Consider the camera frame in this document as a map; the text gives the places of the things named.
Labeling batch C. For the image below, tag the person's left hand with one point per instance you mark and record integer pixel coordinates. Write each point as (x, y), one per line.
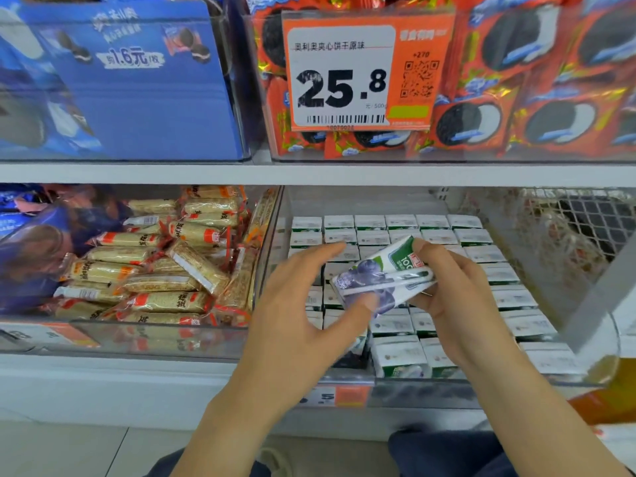
(293, 342)

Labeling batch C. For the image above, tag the person's right hand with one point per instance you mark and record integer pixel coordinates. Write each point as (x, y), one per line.
(462, 313)

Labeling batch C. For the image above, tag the rows of white juice cartons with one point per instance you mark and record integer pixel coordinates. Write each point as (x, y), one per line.
(527, 313)

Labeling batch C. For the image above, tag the blueberry juice carton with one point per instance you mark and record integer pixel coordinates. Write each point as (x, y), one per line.
(383, 278)

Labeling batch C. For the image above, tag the person's left forearm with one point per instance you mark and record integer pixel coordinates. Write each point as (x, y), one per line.
(234, 442)

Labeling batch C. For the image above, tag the person's right forearm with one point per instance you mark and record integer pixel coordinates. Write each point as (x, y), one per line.
(552, 427)

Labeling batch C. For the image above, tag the person's left white shoe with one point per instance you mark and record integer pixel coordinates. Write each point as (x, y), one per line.
(273, 462)

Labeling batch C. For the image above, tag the person's blue jeans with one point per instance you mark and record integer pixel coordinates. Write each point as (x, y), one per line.
(437, 454)

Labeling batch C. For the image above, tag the small orange price tag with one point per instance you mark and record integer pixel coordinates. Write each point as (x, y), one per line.
(336, 395)

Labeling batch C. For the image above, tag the clear plastic display bin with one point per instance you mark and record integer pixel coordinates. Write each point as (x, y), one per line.
(129, 338)
(596, 357)

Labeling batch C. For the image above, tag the pile of yellow wafer bars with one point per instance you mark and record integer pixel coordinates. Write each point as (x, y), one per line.
(159, 268)

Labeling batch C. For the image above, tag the yellow orange snack packet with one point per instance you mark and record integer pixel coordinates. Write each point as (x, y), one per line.
(606, 397)

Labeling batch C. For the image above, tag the faded orange price tag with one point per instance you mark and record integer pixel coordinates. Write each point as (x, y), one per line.
(50, 336)

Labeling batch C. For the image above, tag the stack of red cookie packets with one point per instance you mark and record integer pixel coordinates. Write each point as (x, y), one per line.
(566, 84)

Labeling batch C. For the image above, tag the large white orange price tag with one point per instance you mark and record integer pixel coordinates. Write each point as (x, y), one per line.
(343, 79)

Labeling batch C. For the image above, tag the pile of blue snack packets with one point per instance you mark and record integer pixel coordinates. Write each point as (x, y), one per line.
(30, 248)

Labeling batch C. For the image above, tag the blue cardboard display box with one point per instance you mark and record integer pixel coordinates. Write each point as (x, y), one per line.
(139, 104)

